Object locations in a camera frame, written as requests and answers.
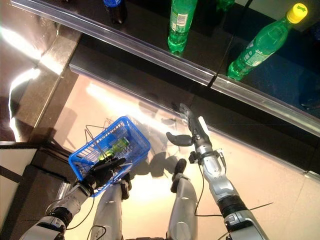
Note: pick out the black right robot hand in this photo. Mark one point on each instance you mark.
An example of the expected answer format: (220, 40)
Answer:
(197, 130)

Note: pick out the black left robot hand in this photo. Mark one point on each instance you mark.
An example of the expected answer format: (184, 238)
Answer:
(105, 172)

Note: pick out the blue plastic shopping basket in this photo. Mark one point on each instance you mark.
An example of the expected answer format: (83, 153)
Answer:
(82, 165)

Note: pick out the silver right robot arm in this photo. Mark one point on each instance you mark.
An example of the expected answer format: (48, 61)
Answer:
(217, 175)

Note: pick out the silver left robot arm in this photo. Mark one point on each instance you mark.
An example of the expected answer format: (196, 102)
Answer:
(72, 202)

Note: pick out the green bottle in basket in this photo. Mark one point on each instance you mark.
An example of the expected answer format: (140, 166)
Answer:
(121, 143)

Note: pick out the silver left robot leg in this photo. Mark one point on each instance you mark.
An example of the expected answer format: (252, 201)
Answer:
(110, 205)

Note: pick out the white black shelving unit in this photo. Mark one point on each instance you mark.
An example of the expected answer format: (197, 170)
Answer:
(15, 170)

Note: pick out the cola bottle blue label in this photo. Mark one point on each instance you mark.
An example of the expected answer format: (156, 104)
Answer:
(115, 12)

